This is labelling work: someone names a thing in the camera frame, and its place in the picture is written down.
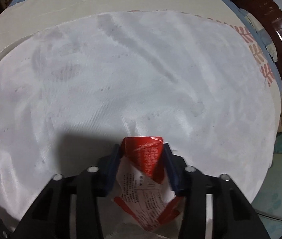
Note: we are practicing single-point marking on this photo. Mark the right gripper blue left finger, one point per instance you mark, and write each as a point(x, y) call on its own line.
point(112, 167)

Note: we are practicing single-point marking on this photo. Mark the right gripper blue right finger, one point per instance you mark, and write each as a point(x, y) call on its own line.
point(172, 164)

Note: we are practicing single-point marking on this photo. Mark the red and white carton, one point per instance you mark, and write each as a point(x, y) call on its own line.
point(145, 190)

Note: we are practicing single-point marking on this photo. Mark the white cloth on bed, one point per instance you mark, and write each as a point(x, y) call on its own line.
point(69, 93)

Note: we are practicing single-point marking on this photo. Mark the white and blue pillow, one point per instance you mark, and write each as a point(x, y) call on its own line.
point(262, 33)

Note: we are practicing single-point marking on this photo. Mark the cream patterned blanket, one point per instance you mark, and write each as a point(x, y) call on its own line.
point(22, 20)

